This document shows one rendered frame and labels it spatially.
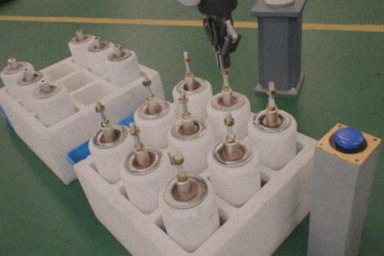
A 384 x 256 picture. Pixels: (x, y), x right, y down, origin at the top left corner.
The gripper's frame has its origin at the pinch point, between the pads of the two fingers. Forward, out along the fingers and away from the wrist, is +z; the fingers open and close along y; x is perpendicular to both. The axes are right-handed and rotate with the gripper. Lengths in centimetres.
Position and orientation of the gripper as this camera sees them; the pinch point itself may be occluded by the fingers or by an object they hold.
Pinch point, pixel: (223, 60)
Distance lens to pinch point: 73.8
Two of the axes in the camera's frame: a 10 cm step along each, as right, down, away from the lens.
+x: -9.1, 3.3, -2.3
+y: -3.8, -4.9, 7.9
